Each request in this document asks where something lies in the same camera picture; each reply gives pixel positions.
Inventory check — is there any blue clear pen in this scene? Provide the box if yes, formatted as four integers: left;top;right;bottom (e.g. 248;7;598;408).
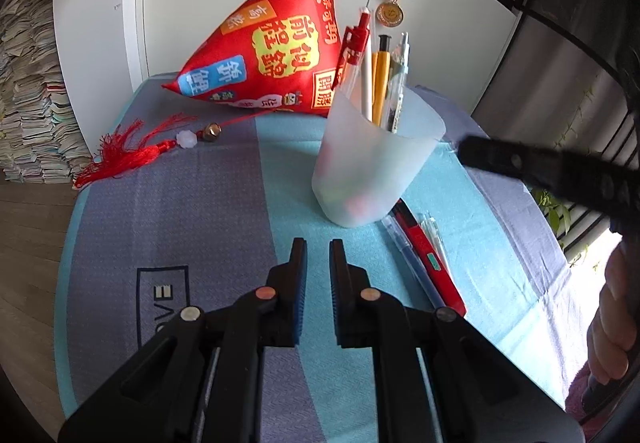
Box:
381;216;445;310

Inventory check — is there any red clip pen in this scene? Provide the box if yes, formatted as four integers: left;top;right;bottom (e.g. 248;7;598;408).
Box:
332;7;375;99

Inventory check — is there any red pen with black end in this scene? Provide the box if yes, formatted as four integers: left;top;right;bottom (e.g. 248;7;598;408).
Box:
392;199;467;318

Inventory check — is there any blue and grey tablecloth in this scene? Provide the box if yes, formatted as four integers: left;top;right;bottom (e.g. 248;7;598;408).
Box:
52;73;576;443

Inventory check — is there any person's right hand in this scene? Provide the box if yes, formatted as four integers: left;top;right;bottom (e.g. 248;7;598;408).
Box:
585;243;640;386

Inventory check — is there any green leafy plant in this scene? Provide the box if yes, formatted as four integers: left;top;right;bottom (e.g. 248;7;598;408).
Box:
532;188;593;271

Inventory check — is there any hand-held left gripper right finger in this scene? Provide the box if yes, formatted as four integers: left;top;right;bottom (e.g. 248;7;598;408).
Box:
329;238;586;443

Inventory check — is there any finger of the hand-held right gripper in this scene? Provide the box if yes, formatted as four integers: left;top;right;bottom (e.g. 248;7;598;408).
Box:
457;134;593;206

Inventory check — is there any translucent plastic cup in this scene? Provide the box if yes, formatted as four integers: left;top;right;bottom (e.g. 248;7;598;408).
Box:
311;83;447;228

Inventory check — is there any tall stack of papers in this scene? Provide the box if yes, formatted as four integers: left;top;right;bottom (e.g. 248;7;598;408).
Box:
0;0;93;186

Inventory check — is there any grey curtain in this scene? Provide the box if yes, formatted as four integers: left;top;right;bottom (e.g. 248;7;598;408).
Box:
472;18;640;254

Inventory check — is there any yellow and black pen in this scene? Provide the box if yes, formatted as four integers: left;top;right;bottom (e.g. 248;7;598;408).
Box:
371;34;392;126

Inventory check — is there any clear pen with green grip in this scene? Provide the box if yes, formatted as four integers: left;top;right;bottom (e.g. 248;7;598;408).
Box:
395;32;412;124
384;54;401;131

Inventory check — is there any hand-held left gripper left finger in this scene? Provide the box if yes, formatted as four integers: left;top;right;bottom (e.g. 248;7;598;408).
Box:
57;237;308;443

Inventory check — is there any red tassel with bell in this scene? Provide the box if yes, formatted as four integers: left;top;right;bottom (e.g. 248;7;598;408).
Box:
74;110;271;189

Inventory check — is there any red pyramid printed pillow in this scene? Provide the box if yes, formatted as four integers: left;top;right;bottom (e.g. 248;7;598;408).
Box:
161;0;346;119

